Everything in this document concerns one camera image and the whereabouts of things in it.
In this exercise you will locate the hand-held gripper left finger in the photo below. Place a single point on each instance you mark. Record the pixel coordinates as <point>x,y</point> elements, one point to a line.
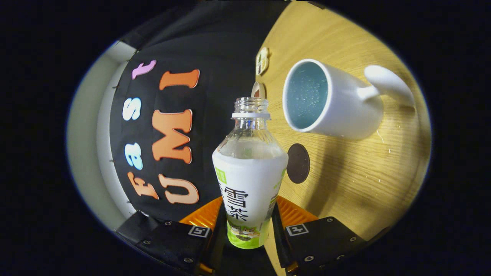
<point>218,245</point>

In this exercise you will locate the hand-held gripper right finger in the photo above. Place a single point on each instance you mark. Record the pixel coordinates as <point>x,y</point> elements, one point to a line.
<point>279,245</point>

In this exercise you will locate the clear juice bottle white label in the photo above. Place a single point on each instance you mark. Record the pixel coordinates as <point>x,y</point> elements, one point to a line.
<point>249,172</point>

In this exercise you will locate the dark brown round coaster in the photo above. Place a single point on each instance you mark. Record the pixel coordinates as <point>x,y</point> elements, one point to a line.
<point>298,163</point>

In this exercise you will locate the wooden table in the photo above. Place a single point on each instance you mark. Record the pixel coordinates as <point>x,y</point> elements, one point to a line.
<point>364,180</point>

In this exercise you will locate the small white dish brown food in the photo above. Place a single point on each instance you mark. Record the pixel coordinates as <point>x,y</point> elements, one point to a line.
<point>260,90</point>

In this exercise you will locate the small white patterned dish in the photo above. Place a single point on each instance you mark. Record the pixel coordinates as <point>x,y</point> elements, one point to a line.
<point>262,61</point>

